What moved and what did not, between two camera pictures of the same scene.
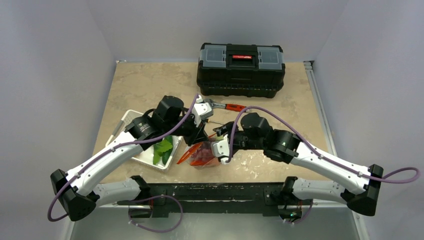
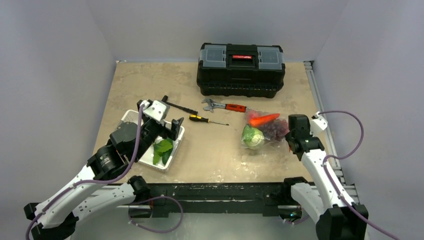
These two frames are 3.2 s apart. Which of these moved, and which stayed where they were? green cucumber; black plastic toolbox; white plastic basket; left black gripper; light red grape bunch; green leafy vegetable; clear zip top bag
Moved: light red grape bunch; left black gripper; clear zip top bag
Stayed: black plastic toolbox; green leafy vegetable; green cucumber; white plastic basket
